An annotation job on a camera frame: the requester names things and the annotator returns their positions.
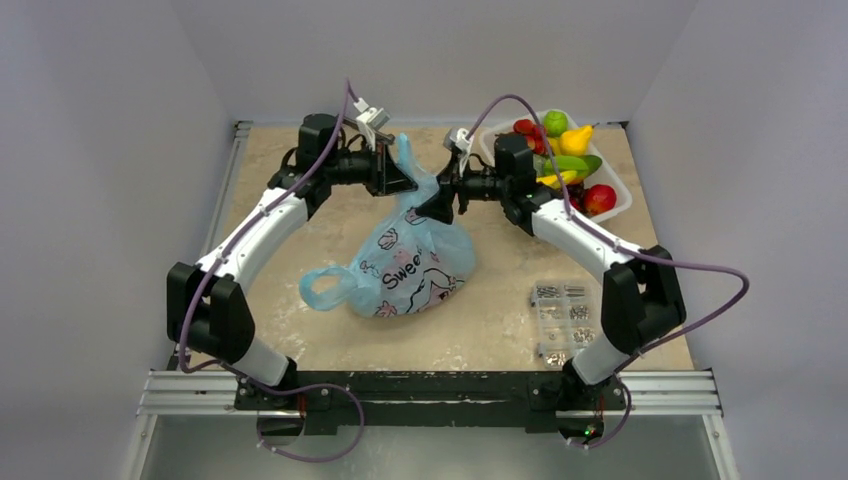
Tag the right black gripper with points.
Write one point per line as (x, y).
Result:
(452, 187)

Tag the yellow fake banana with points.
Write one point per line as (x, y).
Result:
(558, 180)

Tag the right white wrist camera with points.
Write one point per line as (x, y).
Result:
(459, 141)

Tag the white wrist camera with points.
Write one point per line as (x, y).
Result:
(459, 141)
(370, 120)

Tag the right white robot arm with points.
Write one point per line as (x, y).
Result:
(641, 300)

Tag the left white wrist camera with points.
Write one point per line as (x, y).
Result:
(370, 120)

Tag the clear screw organizer box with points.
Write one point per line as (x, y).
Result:
(568, 319)

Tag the dark purple grape bunch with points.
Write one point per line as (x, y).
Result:
(576, 194)

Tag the white plastic fruit tray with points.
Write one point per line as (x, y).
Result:
(604, 175)

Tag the red fake grape bunch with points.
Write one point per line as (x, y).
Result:
(534, 134)

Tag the green fake mango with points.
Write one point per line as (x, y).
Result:
(584, 165)

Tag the light blue plastic bag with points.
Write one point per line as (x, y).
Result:
(408, 264)

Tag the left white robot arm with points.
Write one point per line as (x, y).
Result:
(206, 306)

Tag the yellow fake pear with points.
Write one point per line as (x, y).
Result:
(577, 141)

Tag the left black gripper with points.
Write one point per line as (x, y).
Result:
(386, 177)

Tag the green fake lime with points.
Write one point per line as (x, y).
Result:
(555, 123)

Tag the aluminium frame rail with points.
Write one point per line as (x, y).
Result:
(647, 393)

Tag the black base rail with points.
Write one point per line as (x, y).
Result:
(533, 401)

